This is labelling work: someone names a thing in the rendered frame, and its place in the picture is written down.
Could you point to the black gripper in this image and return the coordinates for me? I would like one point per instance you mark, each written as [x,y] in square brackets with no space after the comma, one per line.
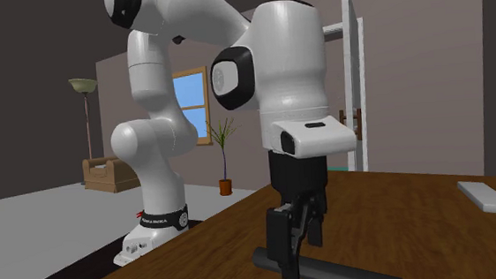
[297,175]

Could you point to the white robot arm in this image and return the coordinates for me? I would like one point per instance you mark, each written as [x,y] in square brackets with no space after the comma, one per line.
[289,76]

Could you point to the dark grey cylinder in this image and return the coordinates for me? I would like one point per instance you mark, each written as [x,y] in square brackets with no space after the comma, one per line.
[342,274]

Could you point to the potted plant in orange pot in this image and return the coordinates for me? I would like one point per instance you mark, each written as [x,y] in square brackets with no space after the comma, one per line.
[223,157]

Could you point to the brown wooden table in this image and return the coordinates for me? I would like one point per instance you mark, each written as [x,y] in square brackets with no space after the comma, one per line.
[409,232]

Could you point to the brown wooden chair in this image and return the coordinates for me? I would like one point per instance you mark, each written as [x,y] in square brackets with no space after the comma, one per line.
[358,123]

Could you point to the wooden framed window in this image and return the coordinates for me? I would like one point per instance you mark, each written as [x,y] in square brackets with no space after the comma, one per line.
[191,99]

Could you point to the white flat slab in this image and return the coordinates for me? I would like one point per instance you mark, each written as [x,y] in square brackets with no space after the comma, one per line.
[488,198]

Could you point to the brown armchair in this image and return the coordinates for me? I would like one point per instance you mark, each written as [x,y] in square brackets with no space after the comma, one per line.
[108,178]

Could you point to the floor lamp with green shade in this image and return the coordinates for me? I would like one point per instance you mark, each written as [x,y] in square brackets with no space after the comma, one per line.
[83,86]

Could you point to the white door frame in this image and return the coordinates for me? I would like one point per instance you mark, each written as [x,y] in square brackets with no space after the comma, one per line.
[348,64]

